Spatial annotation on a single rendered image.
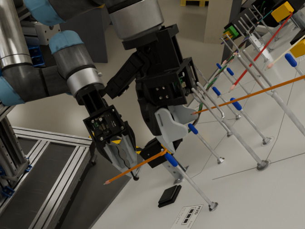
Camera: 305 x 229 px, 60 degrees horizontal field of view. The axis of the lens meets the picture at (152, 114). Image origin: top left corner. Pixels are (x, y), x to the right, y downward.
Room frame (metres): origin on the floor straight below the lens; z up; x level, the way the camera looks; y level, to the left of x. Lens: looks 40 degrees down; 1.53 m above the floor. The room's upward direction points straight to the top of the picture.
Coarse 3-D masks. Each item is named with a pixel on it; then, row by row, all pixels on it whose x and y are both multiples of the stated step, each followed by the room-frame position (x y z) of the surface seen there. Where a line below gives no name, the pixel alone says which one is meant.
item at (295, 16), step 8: (280, 0) 0.75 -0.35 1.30; (288, 0) 0.72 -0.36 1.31; (296, 0) 0.74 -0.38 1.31; (304, 0) 0.75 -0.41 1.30; (272, 8) 0.75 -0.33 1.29; (296, 8) 0.71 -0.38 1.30; (288, 16) 0.72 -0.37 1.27; (296, 16) 0.75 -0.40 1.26; (304, 16) 0.73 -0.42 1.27; (296, 24) 0.73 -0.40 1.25; (304, 24) 0.73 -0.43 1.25
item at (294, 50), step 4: (304, 40) 0.41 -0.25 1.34; (296, 44) 0.41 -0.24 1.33; (300, 44) 0.40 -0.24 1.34; (304, 44) 0.40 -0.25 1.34; (292, 48) 0.41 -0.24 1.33; (296, 48) 0.41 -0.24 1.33; (300, 48) 0.40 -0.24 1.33; (304, 48) 0.40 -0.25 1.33; (292, 52) 0.41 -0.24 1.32; (296, 52) 0.41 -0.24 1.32; (300, 52) 0.40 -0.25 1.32; (304, 52) 0.40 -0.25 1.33; (296, 56) 0.41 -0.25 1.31
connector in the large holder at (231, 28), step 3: (231, 27) 0.95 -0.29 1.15; (225, 30) 0.97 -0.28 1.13; (228, 30) 0.95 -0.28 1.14; (231, 30) 0.94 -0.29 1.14; (234, 30) 0.94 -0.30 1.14; (225, 33) 0.95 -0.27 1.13; (228, 33) 0.95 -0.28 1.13; (231, 33) 0.94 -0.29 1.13; (234, 33) 0.93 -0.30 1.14; (237, 33) 0.93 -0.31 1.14; (225, 36) 0.96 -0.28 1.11; (231, 36) 0.94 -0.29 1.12; (234, 36) 0.94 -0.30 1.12; (225, 39) 0.97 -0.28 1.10; (228, 39) 0.95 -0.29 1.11; (231, 39) 0.96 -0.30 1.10
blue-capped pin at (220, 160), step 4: (188, 124) 0.33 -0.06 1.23; (192, 128) 0.32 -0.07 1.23; (196, 132) 0.32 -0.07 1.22; (200, 136) 0.32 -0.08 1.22; (204, 140) 0.31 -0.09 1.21; (208, 144) 0.31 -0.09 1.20; (208, 148) 0.31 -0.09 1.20; (212, 152) 0.30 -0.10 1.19; (216, 156) 0.30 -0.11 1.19; (220, 160) 0.29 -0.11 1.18
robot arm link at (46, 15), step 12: (24, 0) 0.42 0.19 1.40; (36, 0) 0.41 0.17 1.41; (48, 0) 0.40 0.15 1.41; (60, 0) 0.40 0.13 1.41; (72, 0) 0.40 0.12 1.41; (84, 0) 0.40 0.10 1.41; (36, 12) 0.41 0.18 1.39; (48, 12) 0.41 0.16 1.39; (60, 12) 0.41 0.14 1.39; (72, 12) 0.41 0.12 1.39; (84, 12) 0.42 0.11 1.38; (48, 24) 0.42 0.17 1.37
